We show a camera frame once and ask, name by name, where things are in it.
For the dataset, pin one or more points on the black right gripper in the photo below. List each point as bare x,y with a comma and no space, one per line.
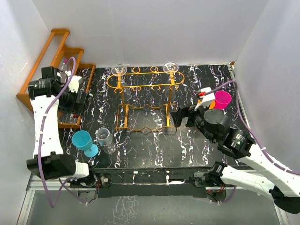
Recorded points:
178,115

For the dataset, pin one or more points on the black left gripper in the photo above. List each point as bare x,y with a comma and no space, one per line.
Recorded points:
75,108

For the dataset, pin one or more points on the clear wine glass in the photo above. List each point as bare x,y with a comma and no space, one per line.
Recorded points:
119,71
105,138
170,68

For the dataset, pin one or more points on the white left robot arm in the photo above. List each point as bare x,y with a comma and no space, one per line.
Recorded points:
55,91

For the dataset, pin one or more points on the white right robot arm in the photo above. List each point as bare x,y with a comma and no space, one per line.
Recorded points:
273,181

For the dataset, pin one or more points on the orange plastic wine glass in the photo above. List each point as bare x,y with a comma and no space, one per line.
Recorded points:
211,105

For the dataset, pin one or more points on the pink plastic wine glass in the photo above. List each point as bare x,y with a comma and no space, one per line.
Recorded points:
222,99

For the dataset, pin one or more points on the blue plastic wine glass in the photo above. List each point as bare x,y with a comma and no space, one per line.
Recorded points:
83,141

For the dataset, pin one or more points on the orange wooden tiered shelf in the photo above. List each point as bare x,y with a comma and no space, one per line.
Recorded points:
54,52

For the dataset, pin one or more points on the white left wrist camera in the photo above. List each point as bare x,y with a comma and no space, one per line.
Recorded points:
74,84

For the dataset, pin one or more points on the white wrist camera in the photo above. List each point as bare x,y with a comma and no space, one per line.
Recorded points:
74,84
205,98

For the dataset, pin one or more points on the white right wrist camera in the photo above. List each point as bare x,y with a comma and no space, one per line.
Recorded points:
205,98

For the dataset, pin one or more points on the gold wire wine glass rack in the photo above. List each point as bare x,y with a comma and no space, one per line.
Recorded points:
148,108

